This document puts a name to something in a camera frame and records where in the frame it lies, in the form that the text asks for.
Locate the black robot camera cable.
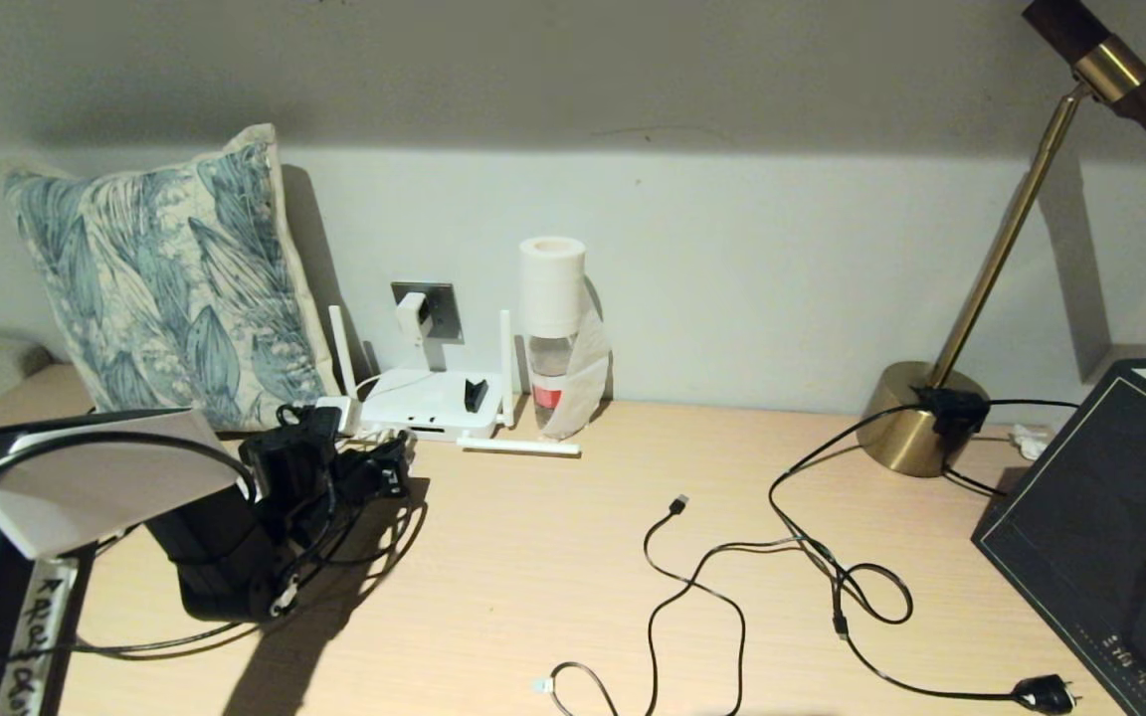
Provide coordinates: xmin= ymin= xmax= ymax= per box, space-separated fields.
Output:
xmin=0 ymin=403 xmax=425 ymax=588

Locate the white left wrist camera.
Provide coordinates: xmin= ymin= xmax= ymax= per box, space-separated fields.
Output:
xmin=316 ymin=396 xmax=363 ymax=437

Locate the white adapter cable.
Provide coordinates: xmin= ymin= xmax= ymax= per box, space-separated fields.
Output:
xmin=349 ymin=338 xmax=435 ymax=448

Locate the blue leaf print pillow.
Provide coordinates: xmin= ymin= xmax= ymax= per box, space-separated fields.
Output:
xmin=4 ymin=124 xmax=340 ymax=434

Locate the black ethernet cable clear plug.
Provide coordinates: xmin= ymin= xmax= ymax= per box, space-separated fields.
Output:
xmin=61 ymin=557 xmax=271 ymax=659

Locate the brass desk lamp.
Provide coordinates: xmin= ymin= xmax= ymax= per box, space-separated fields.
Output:
xmin=857 ymin=0 xmax=1146 ymax=478

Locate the white toilet paper roll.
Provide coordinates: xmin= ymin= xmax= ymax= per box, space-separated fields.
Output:
xmin=519 ymin=236 xmax=614 ymax=439

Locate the black cable white connector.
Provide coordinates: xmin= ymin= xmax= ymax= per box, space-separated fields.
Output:
xmin=533 ymin=659 xmax=624 ymax=716

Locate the black lamp power cord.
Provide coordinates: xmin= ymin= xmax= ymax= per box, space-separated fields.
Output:
xmin=770 ymin=398 xmax=1079 ymax=715

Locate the black power adapter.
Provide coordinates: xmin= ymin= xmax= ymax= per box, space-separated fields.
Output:
xmin=911 ymin=386 xmax=990 ymax=439

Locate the black USB cable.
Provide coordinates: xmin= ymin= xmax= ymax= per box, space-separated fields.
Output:
xmin=643 ymin=494 xmax=833 ymax=716

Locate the white power adapter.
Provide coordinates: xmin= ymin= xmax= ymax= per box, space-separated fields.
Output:
xmin=396 ymin=291 xmax=432 ymax=344

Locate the black box gold trim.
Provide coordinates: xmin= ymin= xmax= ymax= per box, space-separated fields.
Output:
xmin=971 ymin=343 xmax=1146 ymax=716

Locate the clear bottle red label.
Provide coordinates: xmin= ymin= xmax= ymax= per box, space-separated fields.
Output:
xmin=527 ymin=333 xmax=579 ymax=435

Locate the white router with antennas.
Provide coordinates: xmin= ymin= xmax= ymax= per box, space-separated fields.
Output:
xmin=329 ymin=305 xmax=582 ymax=456

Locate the grey metal wall socket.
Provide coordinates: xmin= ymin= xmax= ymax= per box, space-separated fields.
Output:
xmin=392 ymin=281 xmax=463 ymax=344

